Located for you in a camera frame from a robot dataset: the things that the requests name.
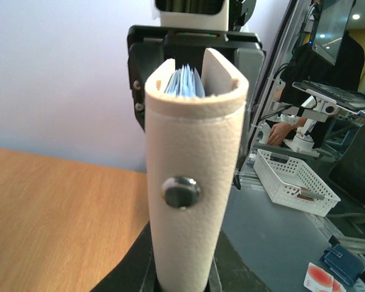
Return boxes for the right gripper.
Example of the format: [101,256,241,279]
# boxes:
[127,25,266,189]

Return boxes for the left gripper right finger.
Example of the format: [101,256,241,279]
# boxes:
[206,230,271,292]

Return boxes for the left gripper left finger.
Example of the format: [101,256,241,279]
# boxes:
[92,224,158,292]

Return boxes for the beige card holder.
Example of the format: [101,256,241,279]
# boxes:
[145,48,249,291]

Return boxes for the red white card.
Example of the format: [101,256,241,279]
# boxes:
[304,262,346,292]

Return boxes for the white perforated basket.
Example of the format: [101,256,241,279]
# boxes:
[254,149,341,217]

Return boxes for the blue wallet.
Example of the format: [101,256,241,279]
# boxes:
[320,244,365,287]

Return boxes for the person in background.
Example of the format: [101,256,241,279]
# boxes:
[267,30,365,148]

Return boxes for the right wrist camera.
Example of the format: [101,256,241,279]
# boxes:
[152,0,229,32]

